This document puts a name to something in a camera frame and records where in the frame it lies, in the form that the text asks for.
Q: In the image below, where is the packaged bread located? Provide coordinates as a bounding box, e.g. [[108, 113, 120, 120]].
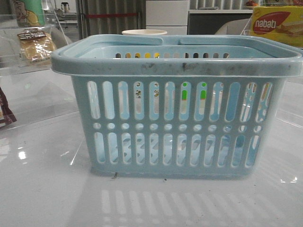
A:
[[17, 28, 57, 65]]

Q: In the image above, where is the light blue plastic basket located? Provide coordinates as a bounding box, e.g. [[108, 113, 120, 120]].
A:
[[51, 35, 303, 179]]

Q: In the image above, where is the white paper cup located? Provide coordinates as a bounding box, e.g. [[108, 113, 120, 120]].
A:
[[122, 29, 167, 35]]

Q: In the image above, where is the green and yellow snack bag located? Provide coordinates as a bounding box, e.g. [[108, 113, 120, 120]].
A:
[[12, 0, 45, 27]]

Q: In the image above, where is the yellow nabati wafer box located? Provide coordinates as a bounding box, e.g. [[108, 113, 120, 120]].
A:
[[249, 6, 303, 48]]

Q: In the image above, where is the white cabinet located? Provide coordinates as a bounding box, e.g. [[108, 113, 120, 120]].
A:
[[145, 0, 189, 35]]

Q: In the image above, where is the dark red snack packet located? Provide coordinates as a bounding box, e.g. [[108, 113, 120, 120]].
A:
[[0, 89, 17, 127]]

